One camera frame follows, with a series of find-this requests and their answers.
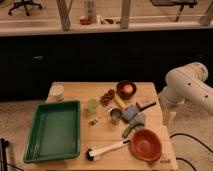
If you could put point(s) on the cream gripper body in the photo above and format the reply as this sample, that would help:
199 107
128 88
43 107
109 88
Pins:
169 114

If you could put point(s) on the white black dish brush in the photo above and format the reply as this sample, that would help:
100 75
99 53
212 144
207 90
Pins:
92 154

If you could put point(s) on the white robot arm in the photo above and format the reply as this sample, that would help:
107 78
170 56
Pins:
185 83

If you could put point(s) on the small metal cup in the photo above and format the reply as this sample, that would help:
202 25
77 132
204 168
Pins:
116 115

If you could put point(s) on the small paint brush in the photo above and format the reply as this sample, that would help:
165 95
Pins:
103 115

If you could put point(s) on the green plastic cup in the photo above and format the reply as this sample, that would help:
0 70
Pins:
92 105

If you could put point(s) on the blue grey cloth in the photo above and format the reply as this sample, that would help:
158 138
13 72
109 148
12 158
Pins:
131 114

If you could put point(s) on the orange plastic bowl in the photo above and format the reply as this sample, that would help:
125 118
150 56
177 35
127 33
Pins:
145 145

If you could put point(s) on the peach toy fruit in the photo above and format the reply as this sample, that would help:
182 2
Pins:
128 88

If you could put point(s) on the yellow wooden rolling pin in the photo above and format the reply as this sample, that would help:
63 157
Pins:
119 101

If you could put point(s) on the dark brown bowl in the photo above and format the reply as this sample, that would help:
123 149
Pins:
120 90

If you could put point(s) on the brown grape bunch toy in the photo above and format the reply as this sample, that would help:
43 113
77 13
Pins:
107 97

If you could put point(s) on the green plastic tray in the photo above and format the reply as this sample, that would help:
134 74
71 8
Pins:
54 133

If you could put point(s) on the red bowl on shelf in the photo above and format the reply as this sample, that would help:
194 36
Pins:
84 21

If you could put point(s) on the white bottle on shelf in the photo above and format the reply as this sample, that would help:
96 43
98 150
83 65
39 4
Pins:
90 10

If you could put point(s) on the black stand bottom left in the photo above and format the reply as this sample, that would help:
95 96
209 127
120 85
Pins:
3 156

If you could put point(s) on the wooden block black handle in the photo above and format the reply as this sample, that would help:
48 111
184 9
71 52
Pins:
142 105

